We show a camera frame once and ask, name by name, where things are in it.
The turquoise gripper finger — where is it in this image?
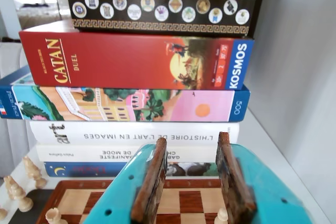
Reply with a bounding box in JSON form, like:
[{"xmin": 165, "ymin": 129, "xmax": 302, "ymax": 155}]
[
  {"xmin": 83, "ymin": 138, "xmax": 169, "ymax": 224},
  {"xmin": 215, "ymin": 131, "xmax": 316, "ymax": 224}
]

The wooden chessboard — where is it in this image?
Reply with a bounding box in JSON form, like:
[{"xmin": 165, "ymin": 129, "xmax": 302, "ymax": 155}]
[{"xmin": 35, "ymin": 178, "xmax": 232, "ymax": 224}]

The red Catan Duel box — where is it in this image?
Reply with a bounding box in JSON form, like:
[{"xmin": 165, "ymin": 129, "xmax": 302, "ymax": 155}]
[{"xmin": 18, "ymin": 20, "xmax": 255, "ymax": 91}]

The dark grey mat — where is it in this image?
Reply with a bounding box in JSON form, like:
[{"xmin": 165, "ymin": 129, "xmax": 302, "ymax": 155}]
[{"xmin": 6, "ymin": 188, "xmax": 62, "ymax": 224}]

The white Gabrielle Chanel book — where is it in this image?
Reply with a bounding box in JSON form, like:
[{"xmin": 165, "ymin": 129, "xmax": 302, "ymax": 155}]
[{"xmin": 35, "ymin": 143, "xmax": 221, "ymax": 163}]

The colourful pink puzzle box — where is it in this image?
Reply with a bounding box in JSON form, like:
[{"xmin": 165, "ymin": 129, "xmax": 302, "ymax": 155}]
[{"xmin": 0, "ymin": 64, "xmax": 251, "ymax": 123}]

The light wooden rook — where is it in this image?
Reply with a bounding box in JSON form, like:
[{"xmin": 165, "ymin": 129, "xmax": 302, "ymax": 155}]
[{"xmin": 45, "ymin": 207, "xmax": 62, "ymax": 224}]

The tall light wooden chess piece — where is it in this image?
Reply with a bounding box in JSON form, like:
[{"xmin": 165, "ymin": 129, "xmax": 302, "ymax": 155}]
[
  {"xmin": 22, "ymin": 155, "xmax": 47, "ymax": 189},
  {"xmin": 4, "ymin": 175, "xmax": 34, "ymax": 213}
]

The white art history book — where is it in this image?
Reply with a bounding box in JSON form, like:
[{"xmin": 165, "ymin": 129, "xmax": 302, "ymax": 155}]
[{"xmin": 29, "ymin": 120, "xmax": 240, "ymax": 146}]

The blue illustrated children's book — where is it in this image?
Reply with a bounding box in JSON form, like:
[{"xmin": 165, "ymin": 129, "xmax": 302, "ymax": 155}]
[{"xmin": 43, "ymin": 161, "xmax": 219, "ymax": 178}]

